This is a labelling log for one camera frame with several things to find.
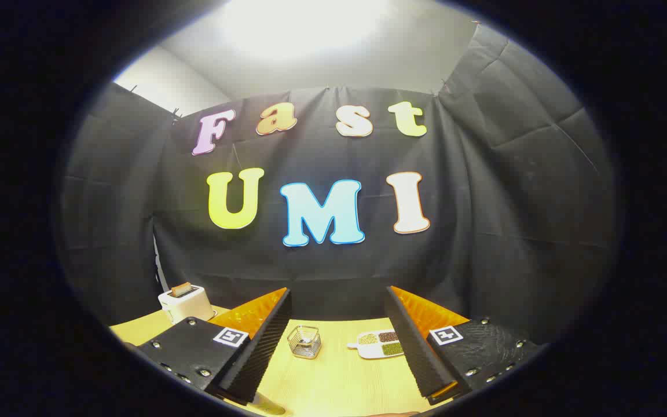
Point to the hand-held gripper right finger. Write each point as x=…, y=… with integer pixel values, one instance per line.
x=420, y=353

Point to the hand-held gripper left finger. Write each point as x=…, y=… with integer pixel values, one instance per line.
x=264, y=347

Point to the white divided dish with beans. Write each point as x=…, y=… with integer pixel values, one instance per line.
x=377, y=351

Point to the wooden table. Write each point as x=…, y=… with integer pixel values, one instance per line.
x=339, y=382

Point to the white toaster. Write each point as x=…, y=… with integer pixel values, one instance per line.
x=186, y=307

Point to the toast slice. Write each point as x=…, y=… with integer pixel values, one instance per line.
x=181, y=289

